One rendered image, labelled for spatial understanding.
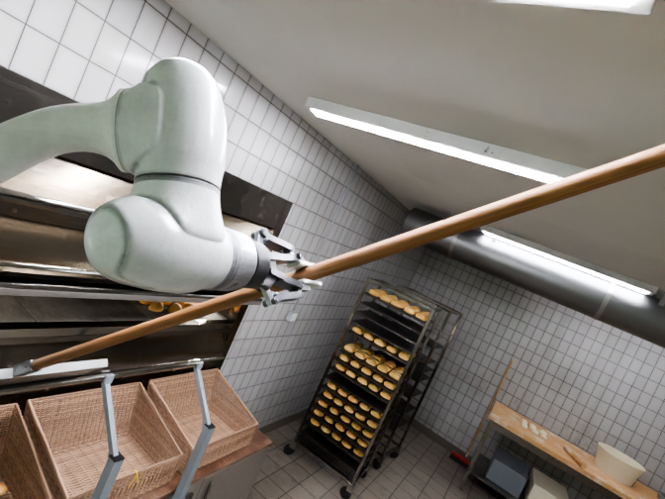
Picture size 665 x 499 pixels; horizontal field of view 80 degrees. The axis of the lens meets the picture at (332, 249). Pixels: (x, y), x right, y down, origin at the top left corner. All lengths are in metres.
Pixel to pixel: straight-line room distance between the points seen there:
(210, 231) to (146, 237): 0.08
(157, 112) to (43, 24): 1.24
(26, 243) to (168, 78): 1.40
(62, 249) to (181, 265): 1.48
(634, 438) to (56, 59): 5.90
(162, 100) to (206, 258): 0.19
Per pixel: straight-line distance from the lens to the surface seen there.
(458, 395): 5.82
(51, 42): 1.74
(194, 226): 0.47
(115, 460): 1.83
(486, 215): 0.67
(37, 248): 1.88
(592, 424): 5.80
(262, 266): 0.59
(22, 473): 2.15
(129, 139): 0.52
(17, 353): 2.12
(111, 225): 0.45
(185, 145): 0.50
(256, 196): 2.45
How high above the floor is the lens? 2.06
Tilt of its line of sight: 3 degrees down
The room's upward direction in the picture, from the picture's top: 24 degrees clockwise
